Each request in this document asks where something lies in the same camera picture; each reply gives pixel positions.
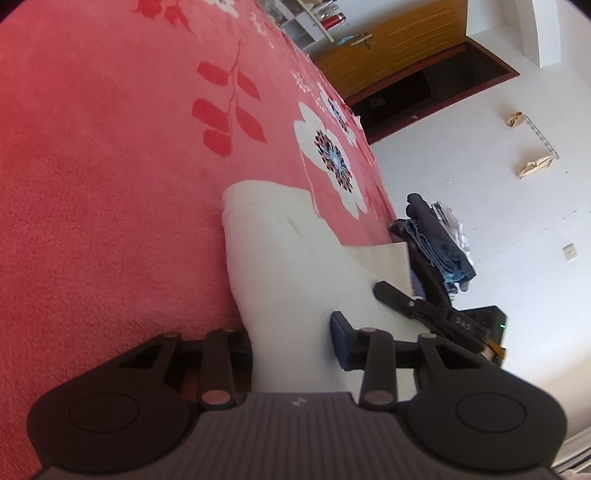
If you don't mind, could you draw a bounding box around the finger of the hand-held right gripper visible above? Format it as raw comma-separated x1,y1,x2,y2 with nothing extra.
373,281,451,330

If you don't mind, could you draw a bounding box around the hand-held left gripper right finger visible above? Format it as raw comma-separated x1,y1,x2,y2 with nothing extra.
330,311,476,411

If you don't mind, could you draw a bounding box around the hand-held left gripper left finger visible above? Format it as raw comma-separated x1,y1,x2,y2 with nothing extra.
117,327,253,410

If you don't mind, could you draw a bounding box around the dark grey garment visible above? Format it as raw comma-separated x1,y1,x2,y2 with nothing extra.
406,194,476,278

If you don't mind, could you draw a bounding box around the white crumpled garment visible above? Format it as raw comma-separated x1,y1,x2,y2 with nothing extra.
431,200,472,252

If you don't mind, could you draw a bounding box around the red floral blanket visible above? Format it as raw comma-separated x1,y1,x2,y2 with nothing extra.
0,0,402,462

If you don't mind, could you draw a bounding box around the wooden door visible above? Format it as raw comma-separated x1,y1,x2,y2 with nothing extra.
314,0,469,97

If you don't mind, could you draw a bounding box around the white desk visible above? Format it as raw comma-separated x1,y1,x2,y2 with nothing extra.
272,0,347,51

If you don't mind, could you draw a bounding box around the metal wall rail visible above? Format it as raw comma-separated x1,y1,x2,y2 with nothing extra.
523,115,560,160

